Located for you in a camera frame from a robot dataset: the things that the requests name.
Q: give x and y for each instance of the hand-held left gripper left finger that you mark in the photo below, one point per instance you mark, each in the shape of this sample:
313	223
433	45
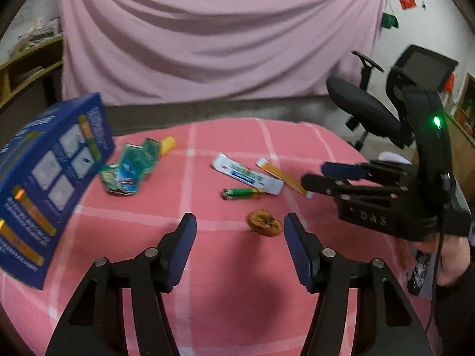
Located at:
182	252

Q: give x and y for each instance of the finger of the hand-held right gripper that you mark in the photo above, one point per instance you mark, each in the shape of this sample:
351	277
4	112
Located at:
321	184
343	170

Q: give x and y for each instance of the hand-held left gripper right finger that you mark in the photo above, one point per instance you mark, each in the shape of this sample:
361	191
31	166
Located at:
298	252

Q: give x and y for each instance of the brown walnut shell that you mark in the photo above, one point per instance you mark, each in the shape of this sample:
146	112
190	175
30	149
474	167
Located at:
265	222

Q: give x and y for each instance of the orange strip wrapper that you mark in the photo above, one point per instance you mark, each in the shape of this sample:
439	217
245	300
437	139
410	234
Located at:
274	172

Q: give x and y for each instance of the pink bucket with white rim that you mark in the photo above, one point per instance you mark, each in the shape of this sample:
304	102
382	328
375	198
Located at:
389	155

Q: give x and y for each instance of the green battery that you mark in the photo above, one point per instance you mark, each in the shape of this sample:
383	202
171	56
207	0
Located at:
241	193

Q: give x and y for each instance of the white blue toothpaste tube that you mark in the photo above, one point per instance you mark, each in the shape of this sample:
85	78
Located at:
241	172

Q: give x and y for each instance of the green wrapper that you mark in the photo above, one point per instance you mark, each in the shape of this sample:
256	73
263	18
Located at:
130	167

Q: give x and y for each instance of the small yellow tube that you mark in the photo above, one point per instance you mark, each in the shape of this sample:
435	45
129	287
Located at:
167	144

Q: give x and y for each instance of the person's right forearm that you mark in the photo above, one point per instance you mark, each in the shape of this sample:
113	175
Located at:
456	315

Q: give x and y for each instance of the person's right hand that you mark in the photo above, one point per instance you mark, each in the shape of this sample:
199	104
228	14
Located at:
456	259

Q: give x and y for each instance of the wooden cabinet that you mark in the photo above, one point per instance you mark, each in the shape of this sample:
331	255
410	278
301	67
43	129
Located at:
464	148

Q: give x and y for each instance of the black office chair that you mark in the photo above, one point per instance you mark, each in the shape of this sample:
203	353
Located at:
363	104

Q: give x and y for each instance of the pink checked table cloth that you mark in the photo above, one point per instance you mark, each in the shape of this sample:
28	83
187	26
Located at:
237	300

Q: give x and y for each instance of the red hanging ornament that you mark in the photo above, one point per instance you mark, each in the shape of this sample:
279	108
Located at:
449	83

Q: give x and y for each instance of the blue cardboard box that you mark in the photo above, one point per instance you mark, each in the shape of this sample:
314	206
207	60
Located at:
48	178

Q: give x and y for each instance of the green hanging bag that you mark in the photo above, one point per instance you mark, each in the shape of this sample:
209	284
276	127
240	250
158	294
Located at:
390	21

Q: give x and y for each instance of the pink hanging sheet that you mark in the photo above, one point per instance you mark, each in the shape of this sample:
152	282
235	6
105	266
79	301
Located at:
222	37

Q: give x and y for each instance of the stack of books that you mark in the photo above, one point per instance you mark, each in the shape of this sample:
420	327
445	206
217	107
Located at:
37	35

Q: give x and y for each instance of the wooden door frame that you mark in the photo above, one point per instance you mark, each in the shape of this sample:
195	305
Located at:
468	92

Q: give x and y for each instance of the wooden wall shelf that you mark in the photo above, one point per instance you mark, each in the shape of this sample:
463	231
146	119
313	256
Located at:
33	70

